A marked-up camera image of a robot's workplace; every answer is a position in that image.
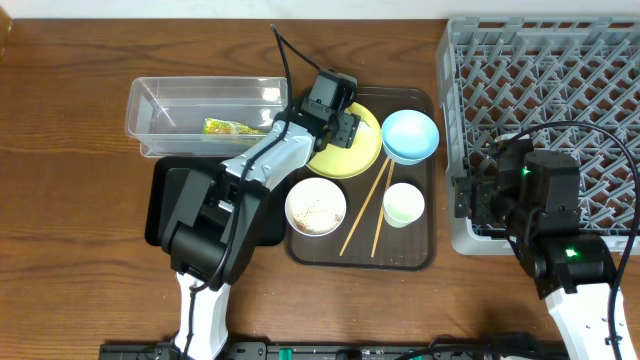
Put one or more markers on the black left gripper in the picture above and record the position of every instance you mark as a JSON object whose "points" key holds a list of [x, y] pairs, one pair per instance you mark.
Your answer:
{"points": [[345, 130]]}

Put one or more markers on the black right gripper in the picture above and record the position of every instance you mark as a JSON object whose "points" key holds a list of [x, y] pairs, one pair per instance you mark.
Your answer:
{"points": [[485, 189]]}

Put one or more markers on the pale green cup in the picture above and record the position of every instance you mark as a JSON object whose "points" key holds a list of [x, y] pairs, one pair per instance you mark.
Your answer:
{"points": [[403, 204]]}

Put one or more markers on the light blue bowl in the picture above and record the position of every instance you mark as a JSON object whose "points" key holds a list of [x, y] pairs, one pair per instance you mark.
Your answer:
{"points": [[409, 137]]}

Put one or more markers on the white bowl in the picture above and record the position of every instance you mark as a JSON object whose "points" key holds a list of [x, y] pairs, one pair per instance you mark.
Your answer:
{"points": [[315, 207]]}

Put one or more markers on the green snack wrapper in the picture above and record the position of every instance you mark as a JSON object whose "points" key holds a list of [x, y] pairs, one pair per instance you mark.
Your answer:
{"points": [[214, 126]]}

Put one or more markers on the white tissue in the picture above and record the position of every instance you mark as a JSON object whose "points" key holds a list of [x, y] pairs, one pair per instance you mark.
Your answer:
{"points": [[363, 126]]}

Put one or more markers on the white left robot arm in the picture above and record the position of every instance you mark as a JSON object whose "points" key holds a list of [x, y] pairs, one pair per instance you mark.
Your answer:
{"points": [[214, 225]]}

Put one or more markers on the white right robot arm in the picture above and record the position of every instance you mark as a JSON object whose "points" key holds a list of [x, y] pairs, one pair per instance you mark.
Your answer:
{"points": [[534, 196]]}

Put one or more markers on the black food waste tray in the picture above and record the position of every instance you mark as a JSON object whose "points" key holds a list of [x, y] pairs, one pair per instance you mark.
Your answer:
{"points": [[169, 176]]}

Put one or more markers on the grey dishwasher rack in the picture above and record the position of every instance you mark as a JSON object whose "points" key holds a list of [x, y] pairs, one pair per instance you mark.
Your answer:
{"points": [[572, 83]]}

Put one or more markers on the clear plastic waste bin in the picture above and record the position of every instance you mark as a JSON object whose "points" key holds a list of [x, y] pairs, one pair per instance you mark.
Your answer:
{"points": [[166, 114]]}

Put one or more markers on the yellow plate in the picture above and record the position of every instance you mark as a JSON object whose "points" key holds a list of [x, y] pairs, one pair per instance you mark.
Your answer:
{"points": [[341, 163]]}

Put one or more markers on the left wooden chopstick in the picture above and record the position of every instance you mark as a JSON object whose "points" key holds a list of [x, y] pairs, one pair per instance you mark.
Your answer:
{"points": [[364, 206]]}

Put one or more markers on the brown serving tray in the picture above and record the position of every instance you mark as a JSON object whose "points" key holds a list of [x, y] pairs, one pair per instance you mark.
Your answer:
{"points": [[410, 248]]}

